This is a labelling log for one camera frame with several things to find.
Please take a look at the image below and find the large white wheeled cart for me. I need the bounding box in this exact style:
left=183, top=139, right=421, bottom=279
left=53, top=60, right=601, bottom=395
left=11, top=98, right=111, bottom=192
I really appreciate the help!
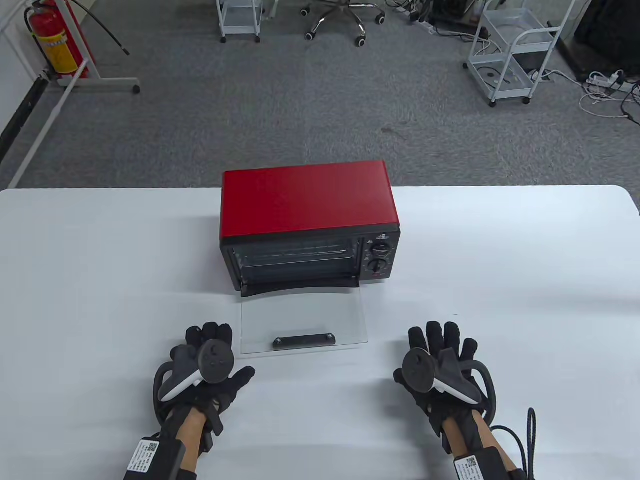
left=462, top=0, right=578, bottom=108

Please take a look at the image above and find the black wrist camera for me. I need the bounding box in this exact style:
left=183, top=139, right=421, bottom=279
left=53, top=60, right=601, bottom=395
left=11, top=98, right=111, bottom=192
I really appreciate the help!
left=200, top=397, right=224, bottom=457

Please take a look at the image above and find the black extinguisher hose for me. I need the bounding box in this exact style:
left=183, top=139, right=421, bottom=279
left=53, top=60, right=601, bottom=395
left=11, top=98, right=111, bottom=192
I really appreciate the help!
left=67, top=0, right=131, bottom=57

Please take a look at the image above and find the black and white controller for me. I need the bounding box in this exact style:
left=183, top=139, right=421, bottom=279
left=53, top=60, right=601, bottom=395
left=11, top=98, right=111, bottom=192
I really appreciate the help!
left=402, top=348, right=484, bottom=406
left=158, top=339, right=227, bottom=404

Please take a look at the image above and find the black braided cable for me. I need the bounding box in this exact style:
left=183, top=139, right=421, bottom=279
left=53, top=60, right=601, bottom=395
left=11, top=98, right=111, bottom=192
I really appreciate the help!
left=492, top=407, right=538, bottom=480

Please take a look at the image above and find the person's right forearm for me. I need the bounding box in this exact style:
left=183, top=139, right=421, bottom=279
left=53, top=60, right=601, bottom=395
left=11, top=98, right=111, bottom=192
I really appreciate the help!
left=442, top=415, right=507, bottom=480

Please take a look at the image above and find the red toaster oven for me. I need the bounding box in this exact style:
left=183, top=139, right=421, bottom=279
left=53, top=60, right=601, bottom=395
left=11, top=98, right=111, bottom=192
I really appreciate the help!
left=220, top=160, right=402, bottom=293

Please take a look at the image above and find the white power strip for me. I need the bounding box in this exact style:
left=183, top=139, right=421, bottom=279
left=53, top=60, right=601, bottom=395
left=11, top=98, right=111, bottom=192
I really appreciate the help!
left=587, top=70, right=633, bottom=92

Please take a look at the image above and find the black labelled wrist sensor box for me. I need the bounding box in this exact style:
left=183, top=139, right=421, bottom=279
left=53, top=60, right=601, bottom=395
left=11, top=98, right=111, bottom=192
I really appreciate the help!
left=453, top=447, right=521, bottom=480
left=124, top=438, right=187, bottom=480

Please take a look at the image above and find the red fire extinguisher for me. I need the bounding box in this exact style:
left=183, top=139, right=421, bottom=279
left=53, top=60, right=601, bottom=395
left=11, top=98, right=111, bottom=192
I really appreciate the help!
left=25, top=0, right=82, bottom=77

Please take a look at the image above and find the white metal stand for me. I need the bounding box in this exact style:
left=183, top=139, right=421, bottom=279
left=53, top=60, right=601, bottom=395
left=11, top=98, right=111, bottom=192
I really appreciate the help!
left=7, top=0, right=142, bottom=190

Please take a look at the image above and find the white floor cable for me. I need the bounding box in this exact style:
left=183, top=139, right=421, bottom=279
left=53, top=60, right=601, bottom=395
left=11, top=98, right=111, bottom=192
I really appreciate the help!
left=580, top=85, right=633, bottom=119

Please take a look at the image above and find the small white wheeled cart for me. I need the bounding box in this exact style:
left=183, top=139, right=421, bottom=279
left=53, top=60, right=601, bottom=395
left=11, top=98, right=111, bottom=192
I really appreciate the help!
left=216, top=0, right=266, bottom=44

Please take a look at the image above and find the person's right hand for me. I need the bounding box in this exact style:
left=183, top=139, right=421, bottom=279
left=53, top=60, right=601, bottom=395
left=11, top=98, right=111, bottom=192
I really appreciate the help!
left=393, top=321, right=489, bottom=436

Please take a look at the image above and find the office chair wheeled base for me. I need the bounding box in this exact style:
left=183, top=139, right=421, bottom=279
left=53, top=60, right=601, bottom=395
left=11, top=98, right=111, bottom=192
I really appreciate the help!
left=300, top=0, right=387, bottom=48

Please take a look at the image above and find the glass oven door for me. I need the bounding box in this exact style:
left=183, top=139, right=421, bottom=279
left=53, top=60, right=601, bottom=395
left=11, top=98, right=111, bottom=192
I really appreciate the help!
left=239, top=275, right=370, bottom=357

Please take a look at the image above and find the black wall strip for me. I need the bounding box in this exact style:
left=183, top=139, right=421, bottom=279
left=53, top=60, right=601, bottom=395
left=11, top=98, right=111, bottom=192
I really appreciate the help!
left=0, top=75, right=51, bottom=166

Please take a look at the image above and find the person's left hand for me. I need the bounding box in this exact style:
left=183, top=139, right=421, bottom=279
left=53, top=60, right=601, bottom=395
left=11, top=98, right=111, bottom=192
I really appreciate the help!
left=167, top=322, right=256, bottom=426

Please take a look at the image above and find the black cabinet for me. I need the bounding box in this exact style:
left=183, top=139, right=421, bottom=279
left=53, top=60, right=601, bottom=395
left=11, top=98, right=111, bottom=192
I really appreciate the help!
left=557, top=0, right=640, bottom=81

